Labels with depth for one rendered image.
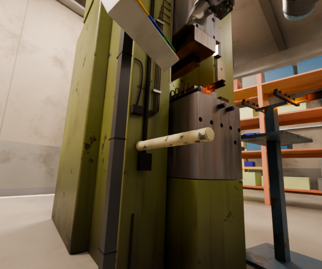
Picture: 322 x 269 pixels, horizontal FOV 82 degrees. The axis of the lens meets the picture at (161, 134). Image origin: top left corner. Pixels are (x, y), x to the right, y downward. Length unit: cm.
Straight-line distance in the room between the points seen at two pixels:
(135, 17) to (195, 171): 67
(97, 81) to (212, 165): 96
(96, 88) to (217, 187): 101
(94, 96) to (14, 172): 290
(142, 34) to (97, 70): 83
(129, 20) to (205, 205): 81
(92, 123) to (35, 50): 342
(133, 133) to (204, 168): 40
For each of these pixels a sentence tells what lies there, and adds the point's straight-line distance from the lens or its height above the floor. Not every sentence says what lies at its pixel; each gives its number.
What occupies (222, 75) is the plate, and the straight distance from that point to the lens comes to 157.
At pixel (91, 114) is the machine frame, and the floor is 86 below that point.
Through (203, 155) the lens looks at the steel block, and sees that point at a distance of 95.
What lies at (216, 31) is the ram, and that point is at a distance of 147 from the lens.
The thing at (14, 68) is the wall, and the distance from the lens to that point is 438.
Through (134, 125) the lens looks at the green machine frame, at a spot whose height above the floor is 72.
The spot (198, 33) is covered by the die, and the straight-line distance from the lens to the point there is 130.
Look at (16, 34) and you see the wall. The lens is 465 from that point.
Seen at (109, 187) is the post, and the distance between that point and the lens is 63.
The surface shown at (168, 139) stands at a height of 62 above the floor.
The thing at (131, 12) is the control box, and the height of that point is 95.
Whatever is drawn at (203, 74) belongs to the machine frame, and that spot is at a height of 127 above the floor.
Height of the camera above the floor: 50
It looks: 11 degrees up
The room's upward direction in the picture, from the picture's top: 2 degrees clockwise
